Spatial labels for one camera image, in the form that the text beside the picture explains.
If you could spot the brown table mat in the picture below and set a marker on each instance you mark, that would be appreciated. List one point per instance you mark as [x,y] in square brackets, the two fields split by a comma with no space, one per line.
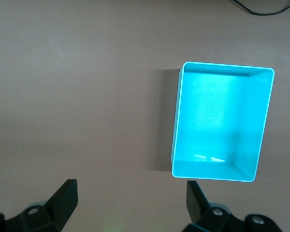
[62,96]

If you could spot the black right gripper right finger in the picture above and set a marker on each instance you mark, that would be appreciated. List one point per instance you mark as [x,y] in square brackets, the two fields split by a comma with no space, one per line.
[203,215]

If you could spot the teal plastic bin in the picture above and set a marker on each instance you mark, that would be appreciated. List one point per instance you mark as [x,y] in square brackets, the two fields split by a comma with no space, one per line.
[207,116]

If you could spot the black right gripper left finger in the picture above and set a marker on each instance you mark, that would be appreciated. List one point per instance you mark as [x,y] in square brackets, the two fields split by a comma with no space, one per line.
[53,212]

